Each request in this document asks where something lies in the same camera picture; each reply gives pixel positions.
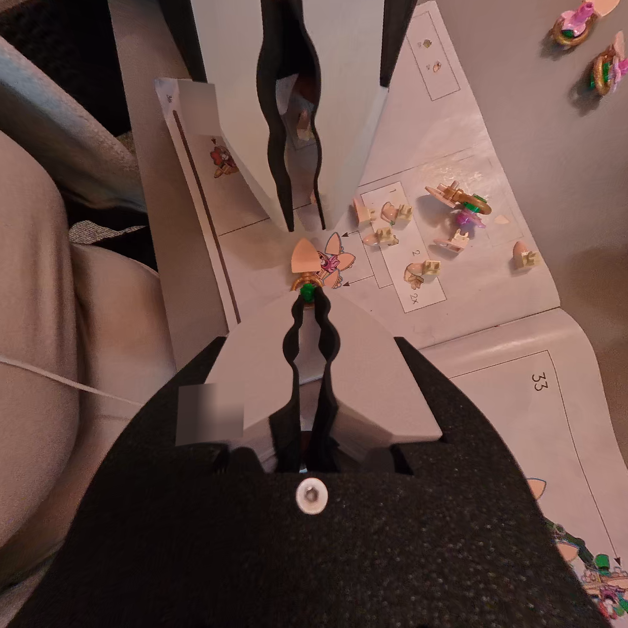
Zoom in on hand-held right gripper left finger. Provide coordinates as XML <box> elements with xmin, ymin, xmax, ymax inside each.
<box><xmin>177</xmin><ymin>291</ymin><xmax>306</xmax><ymax>473</ymax></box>

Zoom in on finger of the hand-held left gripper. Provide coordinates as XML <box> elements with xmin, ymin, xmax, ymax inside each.
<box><xmin>190</xmin><ymin>0</ymin><xmax>315</xmax><ymax>232</ymax></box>
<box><xmin>299</xmin><ymin>0</ymin><xmax>389</xmax><ymax>230</ymax></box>

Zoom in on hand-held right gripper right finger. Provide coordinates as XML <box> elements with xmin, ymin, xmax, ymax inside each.
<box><xmin>313</xmin><ymin>288</ymin><xmax>443</xmax><ymax>473</ymax></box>

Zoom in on gold ring flower toy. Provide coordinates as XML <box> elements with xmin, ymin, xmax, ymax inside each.
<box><xmin>289</xmin><ymin>238</ymin><xmax>328</xmax><ymax>302</ymax></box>

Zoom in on scattered tan petal bricks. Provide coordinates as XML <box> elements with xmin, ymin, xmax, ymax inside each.
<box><xmin>352</xmin><ymin>199</ymin><xmax>543</xmax><ymax>291</ymax></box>

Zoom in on white instruction booklet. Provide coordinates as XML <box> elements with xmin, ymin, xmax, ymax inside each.
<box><xmin>154</xmin><ymin>0</ymin><xmax>628</xmax><ymax>628</ymax></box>

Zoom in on tan petal flower toy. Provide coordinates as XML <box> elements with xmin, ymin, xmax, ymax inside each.
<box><xmin>424</xmin><ymin>181</ymin><xmax>492</xmax><ymax>231</ymax></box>

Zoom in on pink gold flower toy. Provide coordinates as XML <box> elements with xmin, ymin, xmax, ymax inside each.
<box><xmin>586</xmin><ymin>32</ymin><xmax>628</xmax><ymax>100</ymax></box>
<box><xmin>549</xmin><ymin>0</ymin><xmax>622</xmax><ymax>50</ymax></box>

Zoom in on black mesh chair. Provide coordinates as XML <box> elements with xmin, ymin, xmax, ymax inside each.
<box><xmin>0</xmin><ymin>0</ymin><xmax>132</xmax><ymax>137</ymax></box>

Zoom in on person in beige sweatshirt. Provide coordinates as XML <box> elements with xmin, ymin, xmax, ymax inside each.
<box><xmin>0</xmin><ymin>130</ymin><xmax>180</xmax><ymax>594</ymax></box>

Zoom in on white cord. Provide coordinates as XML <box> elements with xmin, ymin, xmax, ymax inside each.
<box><xmin>0</xmin><ymin>355</ymin><xmax>144</xmax><ymax>409</ymax></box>

